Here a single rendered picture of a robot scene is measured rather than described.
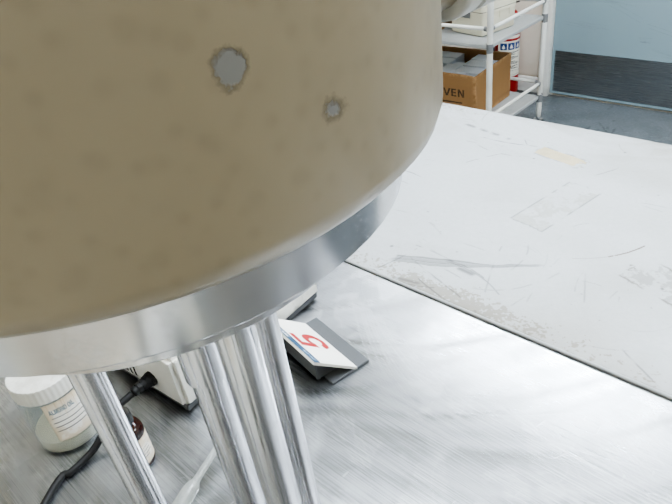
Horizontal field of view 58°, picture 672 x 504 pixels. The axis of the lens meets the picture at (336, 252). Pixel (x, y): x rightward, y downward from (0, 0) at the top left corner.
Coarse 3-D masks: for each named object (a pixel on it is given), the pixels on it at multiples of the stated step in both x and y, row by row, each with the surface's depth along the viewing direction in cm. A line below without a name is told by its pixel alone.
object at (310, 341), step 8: (280, 320) 62; (288, 328) 61; (296, 328) 62; (304, 328) 63; (296, 336) 60; (304, 336) 61; (312, 336) 62; (304, 344) 58; (312, 344) 59; (320, 344) 61; (312, 352) 57; (320, 352) 58; (328, 352) 59; (336, 352) 60; (320, 360) 56; (328, 360) 57; (336, 360) 58; (344, 360) 59
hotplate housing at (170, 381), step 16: (288, 304) 65; (304, 304) 67; (128, 368) 61; (144, 368) 58; (160, 368) 55; (176, 368) 54; (144, 384) 56; (160, 384) 57; (176, 384) 55; (176, 400) 57; (192, 400) 57
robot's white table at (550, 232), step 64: (448, 128) 103; (512, 128) 100; (576, 128) 97; (448, 192) 85; (512, 192) 83; (576, 192) 81; (640, 192) 79; (384, 256) 74; (448, 256) 73; (512, 256) 71; (576, 256) 70; (640, 256) 68; (512, 320) 62; (576, 320) 61; (640, 320) 60; (640, 384) 54
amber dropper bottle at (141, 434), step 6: (126, 408) 51; (126, 414) 50; (132, 420) 51; (138, 420) 51; (132, 426) 51; (138, 426) 51; (138, 432) 51; (144, 432) 52; (138, 438) 51; (144, 438) 51; (144, 444) 52; (150, 444) 53; (144, 450) 52; (150, 450) 52; (150, 456) 52; (150, 462) 53
